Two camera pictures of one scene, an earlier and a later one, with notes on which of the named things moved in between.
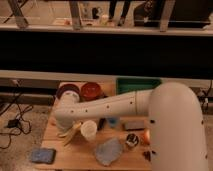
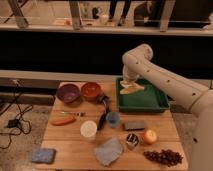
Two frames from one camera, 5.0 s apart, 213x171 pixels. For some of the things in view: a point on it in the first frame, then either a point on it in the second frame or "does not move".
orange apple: (147, 136) does not move
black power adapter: (13, 123) does not move
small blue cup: (112, 121) does not move
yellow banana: (72, 132) → (131, 88)
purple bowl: (67, 87) does not move
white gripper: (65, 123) → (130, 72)
